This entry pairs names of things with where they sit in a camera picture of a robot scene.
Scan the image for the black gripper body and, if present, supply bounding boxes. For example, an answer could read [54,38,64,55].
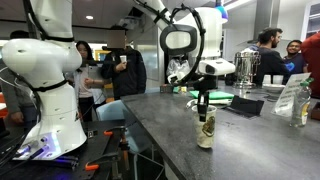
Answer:
[192,74,218,96]

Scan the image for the white printed paper cup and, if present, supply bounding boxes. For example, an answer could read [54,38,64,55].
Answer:
[191,103,218,150]

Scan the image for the green cutting mat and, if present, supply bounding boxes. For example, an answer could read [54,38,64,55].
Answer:
[188,89,236,100]

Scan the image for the white paper sheet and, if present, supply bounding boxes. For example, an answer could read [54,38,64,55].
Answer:
[208,98,233,106]

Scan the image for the woman with face mask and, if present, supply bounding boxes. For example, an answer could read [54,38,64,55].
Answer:
[166,57,192,85]

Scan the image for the small dark box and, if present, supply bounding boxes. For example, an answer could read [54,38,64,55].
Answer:
[159,84,175,94]

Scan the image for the black flat pouch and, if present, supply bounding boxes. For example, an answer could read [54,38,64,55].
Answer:
[222,95,266,119]

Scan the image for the silver coffee urn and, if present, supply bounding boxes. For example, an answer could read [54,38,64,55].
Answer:
[232,49,262,90]

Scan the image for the white stacked cups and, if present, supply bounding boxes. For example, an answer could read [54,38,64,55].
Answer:
[272,74,285,85]
[262,74,273,85]

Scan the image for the white bowl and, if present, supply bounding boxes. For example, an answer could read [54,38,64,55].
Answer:
[261,83,287,94]

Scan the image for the bearded man in dark shirt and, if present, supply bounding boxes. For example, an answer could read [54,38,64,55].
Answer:
[252,27,292,86]

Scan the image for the blue pendant lamp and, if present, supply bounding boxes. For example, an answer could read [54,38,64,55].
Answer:
[215,0,230,24]

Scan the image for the person in black jacket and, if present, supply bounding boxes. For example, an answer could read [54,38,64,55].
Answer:
[100,25,148,101]

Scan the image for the white printed table sign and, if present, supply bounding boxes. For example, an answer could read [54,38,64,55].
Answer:
[271,72,312,119]

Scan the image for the light blue chair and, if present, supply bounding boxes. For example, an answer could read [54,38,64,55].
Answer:
[95,99,155,155]

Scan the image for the clear bottle with green cap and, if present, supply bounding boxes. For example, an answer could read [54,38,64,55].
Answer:
[289,77,315,129]

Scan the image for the man in blue shirt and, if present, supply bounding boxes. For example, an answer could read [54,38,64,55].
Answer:
[282,39,309,85]

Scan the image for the person in red top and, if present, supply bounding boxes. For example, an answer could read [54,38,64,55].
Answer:
[300,31,320,100]

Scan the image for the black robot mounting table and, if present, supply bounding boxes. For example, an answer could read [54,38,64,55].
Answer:
[0,119,129,180]

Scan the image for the woman in white top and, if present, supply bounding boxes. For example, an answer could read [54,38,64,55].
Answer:
[71,40,107,123]

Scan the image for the person in grey sweater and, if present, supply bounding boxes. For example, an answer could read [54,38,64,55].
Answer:
[0,29,40,130]

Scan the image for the white curved cable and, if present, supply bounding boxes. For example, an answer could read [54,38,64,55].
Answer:
[184,98,200,111]

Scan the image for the steel range hood duct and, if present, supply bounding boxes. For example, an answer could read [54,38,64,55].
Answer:
[254,0,282,31]

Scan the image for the orange handled bar clamp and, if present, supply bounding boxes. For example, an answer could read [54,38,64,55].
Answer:
[84,151,122,173]
[102,125,130,152]

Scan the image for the black base cable bundle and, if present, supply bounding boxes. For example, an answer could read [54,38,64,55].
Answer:
[0,75,47,169]

